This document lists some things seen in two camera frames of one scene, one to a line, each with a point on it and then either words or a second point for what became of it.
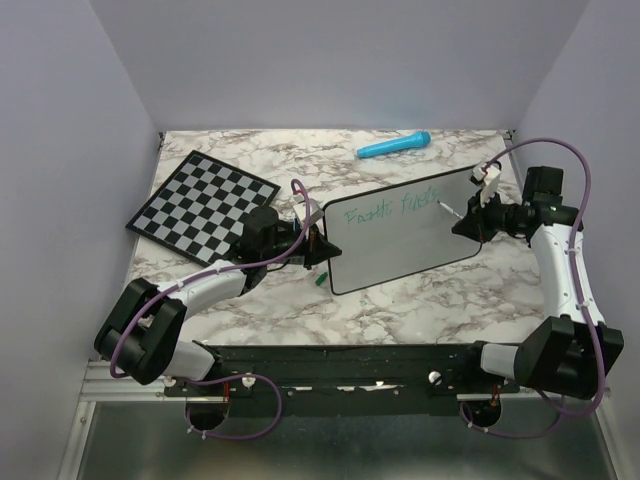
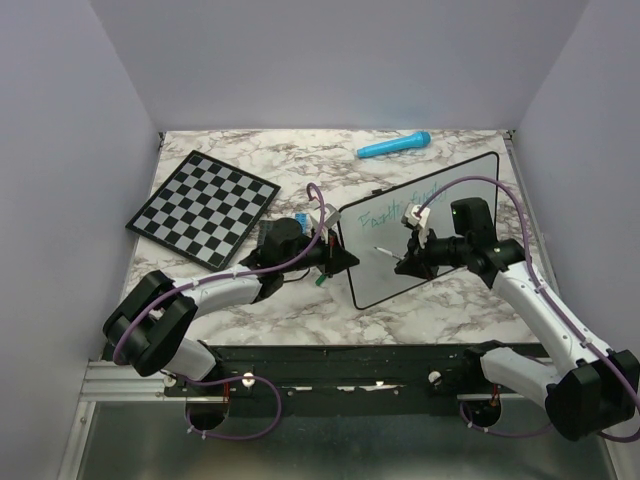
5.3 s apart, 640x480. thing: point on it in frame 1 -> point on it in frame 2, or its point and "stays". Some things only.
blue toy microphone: x=412 y=141 stays
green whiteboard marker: x=451 y=210 -> x=398 y=257
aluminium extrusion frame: x=100 y=385 stays
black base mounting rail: x=280 y=381 stays
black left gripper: x=316 y=249 -> x=335 y=258
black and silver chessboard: x=202 y=211 stays
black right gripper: x=479 y=231 -> x=417 y=261
